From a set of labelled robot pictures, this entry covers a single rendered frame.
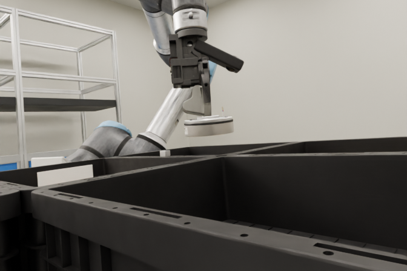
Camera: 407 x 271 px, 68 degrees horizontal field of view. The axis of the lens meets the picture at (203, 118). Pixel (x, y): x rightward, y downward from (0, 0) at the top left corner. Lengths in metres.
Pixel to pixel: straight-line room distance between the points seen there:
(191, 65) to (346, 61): 3.05
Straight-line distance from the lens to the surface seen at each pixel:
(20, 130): 2.51
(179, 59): 0.65
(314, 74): 3.70
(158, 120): 1.05
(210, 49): 0.67
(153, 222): 0.16
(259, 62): 4.03
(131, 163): 0.71
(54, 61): 3.68
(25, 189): 0.37
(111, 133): 1.04
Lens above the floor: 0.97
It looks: 3 degrees up
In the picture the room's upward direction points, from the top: 5 degrees counter-clockwise
